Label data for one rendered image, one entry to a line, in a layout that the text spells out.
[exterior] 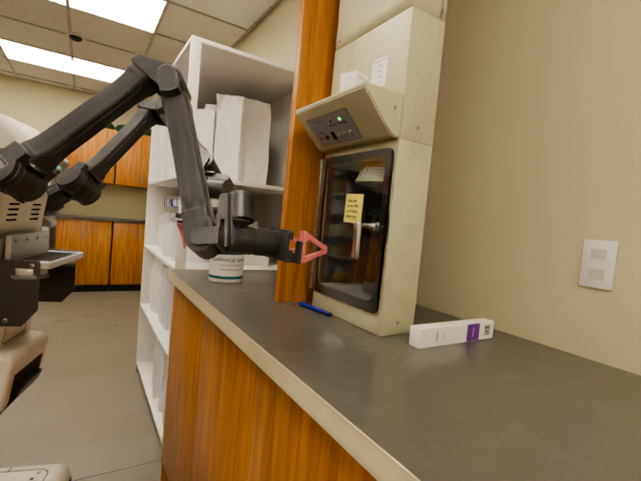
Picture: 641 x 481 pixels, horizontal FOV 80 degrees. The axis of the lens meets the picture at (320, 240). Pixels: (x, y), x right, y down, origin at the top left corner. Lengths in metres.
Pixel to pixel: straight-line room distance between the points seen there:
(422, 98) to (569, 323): 0.67
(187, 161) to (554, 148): 0.92
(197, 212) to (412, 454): 0.56
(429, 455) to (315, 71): 1.06
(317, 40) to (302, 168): 0.39
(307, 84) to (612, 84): 0.78
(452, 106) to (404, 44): 0.48
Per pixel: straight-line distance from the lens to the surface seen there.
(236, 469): 1.09
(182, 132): 0.90
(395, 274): 0.93
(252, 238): 0.77
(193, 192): 0.82
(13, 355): 1.25
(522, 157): 1.24
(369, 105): 0.91
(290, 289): 1.20
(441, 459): 0.53
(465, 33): 1.52
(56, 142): 0.99
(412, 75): 0.99
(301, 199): 1.19
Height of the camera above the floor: 1.20
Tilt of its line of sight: 3 degrees down
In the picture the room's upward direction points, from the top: 5 degrees clockwise
